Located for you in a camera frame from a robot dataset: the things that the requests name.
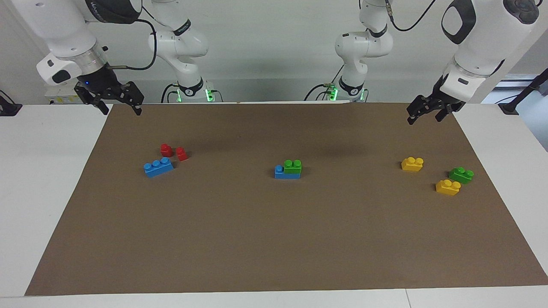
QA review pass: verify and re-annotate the blue three-stud toy block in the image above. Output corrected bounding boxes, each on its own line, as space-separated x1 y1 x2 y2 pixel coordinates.
274 165 301 179
143 157 174 178

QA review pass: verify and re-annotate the yellow two-stud toy block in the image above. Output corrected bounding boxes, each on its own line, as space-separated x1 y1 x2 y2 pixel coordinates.
435 179 462 196
401 157 424 172

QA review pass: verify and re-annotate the white box with yellow label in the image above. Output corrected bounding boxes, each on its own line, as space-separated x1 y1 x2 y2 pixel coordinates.
45 85 83 105

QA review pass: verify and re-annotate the black stand pole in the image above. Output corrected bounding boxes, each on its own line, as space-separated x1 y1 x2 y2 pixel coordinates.
499 68 548 115

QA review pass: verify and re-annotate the black table clamp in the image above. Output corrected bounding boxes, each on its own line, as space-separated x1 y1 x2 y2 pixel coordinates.
0 90 23 117

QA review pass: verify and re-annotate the brown table mat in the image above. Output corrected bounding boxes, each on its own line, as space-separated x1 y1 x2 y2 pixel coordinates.
25 102 548 296

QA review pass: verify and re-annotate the black base cable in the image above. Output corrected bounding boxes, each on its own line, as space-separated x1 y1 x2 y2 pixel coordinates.
304 83 340 102
161 83 180 104

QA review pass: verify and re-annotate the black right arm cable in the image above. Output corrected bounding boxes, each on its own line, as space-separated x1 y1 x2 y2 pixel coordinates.
107 6 158 71

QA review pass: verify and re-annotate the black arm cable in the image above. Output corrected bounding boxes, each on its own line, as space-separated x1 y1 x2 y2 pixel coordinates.
384 0 438 32
107 6 158 71

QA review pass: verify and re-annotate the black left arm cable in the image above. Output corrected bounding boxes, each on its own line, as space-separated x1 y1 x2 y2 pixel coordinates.
384 0 438 32

